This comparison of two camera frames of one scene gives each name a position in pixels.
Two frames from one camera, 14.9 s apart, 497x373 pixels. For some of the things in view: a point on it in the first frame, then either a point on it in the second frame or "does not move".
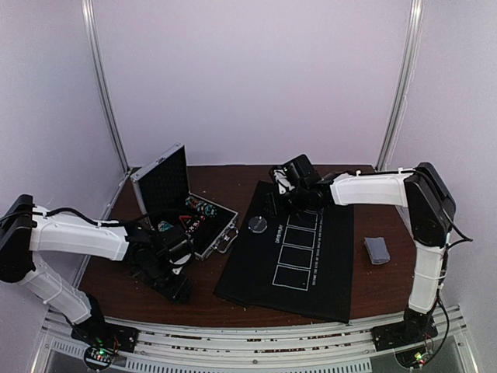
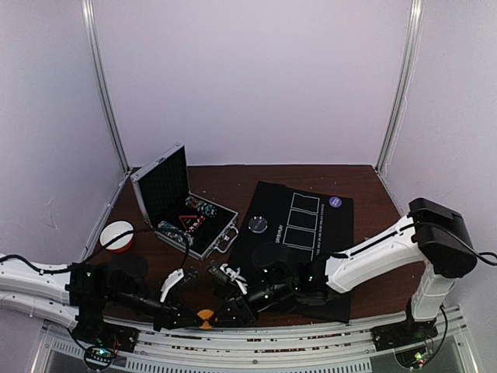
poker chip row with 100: (201, 207) does not move
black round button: (258, 224) does not move
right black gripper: (274, 203) to (241, 308)
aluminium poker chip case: (162, 187) does not move
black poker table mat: (290, 259) does not move
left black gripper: (177, 291) to (168, 315)
